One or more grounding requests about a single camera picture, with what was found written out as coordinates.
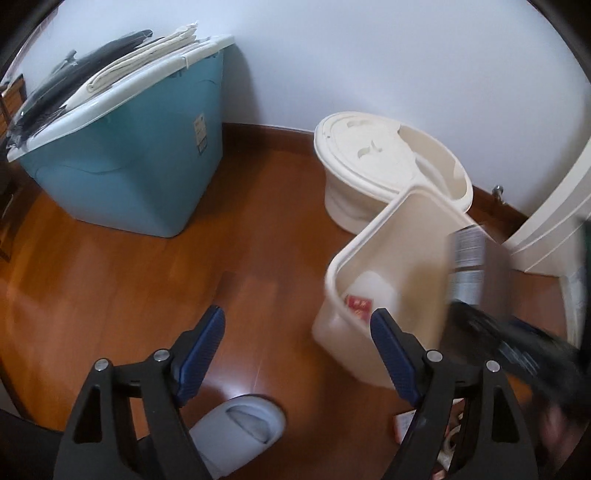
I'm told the cream folded cloth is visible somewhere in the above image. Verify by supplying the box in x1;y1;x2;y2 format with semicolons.
83;22;197;94

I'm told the beige square trash bin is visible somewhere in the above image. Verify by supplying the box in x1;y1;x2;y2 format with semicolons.
311;185;474;389

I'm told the cream round lidded bucket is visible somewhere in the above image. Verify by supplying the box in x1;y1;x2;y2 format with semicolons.
314;111;474;234

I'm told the teal storage box white lid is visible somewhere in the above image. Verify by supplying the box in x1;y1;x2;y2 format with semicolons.
8;35;235;238

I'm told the black folded garment bag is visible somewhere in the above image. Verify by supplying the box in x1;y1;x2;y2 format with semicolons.
6;29;153;147

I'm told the brown box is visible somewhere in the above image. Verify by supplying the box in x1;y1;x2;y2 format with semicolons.
449;225;512;318

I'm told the left white slipper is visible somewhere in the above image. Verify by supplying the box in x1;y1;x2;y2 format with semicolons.
189;395;287;479

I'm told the metal door stopper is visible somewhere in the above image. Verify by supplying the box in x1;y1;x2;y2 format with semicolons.
491;185;504;202

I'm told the red cigarette pack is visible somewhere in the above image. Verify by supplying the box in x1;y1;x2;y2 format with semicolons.
345;294;373;325

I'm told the white bedroom door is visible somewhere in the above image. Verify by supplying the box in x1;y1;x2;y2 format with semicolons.
504;145;591;346

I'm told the orange snack packet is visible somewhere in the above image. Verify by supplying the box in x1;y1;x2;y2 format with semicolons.
393;408;464;479

